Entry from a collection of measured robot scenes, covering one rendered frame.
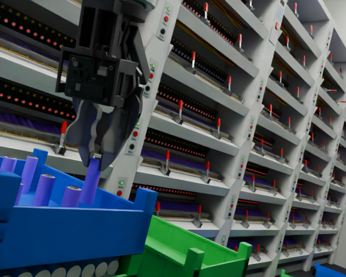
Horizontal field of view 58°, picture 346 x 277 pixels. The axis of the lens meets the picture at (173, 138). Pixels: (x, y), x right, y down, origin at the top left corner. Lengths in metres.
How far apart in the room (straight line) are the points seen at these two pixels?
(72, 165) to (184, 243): 0.39
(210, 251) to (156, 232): 0.15
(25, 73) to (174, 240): 0.53
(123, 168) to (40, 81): 0.37
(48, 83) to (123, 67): 0.53
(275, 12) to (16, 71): 1.27
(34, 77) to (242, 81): 1.06
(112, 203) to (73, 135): 0.11
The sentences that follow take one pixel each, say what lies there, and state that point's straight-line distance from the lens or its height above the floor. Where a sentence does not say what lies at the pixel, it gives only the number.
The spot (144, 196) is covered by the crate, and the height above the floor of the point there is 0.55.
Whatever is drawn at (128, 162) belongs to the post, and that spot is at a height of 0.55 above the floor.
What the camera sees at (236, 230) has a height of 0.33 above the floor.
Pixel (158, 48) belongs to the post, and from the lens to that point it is 1.08.
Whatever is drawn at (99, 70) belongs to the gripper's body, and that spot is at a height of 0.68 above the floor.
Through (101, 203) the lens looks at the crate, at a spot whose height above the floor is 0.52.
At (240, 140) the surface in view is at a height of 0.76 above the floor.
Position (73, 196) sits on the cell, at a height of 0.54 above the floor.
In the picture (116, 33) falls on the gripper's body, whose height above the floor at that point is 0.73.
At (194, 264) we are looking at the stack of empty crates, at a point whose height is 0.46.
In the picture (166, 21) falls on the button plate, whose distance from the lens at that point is 1.11.
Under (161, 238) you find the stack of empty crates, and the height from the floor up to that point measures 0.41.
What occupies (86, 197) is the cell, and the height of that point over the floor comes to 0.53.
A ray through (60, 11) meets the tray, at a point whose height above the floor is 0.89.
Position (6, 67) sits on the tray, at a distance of 0.84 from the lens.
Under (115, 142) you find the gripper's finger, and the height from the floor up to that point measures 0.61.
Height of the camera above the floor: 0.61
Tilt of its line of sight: 3 degrees up
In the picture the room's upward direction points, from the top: 15 degrees clockwise
